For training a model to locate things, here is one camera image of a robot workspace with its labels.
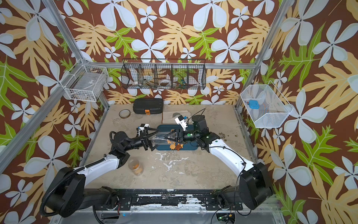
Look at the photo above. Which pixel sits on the black tool case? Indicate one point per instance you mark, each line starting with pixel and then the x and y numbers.
pixel 148 106

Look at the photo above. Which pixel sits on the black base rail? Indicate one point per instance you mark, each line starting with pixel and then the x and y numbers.
pixel 203 199

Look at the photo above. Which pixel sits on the black wire basket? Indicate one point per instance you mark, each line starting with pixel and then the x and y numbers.
pixel 167 74

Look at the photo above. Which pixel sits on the white wire basket right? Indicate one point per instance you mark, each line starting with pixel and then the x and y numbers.
pixel 274 107

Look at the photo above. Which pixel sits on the teal plastic tray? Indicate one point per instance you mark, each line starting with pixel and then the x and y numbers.
pixel 169 127

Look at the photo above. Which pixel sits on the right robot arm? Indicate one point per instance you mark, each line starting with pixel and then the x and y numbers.
pixel 253 185

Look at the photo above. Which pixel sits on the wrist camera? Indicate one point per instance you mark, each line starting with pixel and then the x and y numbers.
pixel 181 120
pixel 142 128

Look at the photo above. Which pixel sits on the brown star cookie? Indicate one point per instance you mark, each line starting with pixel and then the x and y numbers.
pixel 178 147

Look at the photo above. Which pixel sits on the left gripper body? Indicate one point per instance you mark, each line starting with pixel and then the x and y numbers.
pixel 144 143

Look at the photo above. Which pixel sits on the white wire basket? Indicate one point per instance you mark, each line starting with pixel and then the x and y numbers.
pixel 85 81
pixel 274 107

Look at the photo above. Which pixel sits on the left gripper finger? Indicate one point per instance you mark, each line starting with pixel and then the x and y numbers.
pixel 152 146
pixel 151 131

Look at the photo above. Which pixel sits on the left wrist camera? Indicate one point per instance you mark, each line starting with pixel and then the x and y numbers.
pixel 142 128

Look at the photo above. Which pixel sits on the blue object in basket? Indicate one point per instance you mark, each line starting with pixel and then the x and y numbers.
pixel 253 104

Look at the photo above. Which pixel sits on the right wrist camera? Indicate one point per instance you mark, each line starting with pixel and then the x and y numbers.
pixel 181 120

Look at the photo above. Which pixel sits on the white wire basket left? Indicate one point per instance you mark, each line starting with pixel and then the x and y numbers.
pixel 85 81

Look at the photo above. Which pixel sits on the brown tape roll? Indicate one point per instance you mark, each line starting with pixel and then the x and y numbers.
pixel 125 113

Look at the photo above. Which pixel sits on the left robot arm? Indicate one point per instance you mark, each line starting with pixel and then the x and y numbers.
pixel 67 194

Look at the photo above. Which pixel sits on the clear jar orange cookies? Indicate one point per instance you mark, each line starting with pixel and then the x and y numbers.
pixel 135 166

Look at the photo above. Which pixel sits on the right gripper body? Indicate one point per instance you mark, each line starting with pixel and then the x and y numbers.
pixel 188 136

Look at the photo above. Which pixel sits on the clear jar brown cookies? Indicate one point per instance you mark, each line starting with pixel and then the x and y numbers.
pixel 159 139

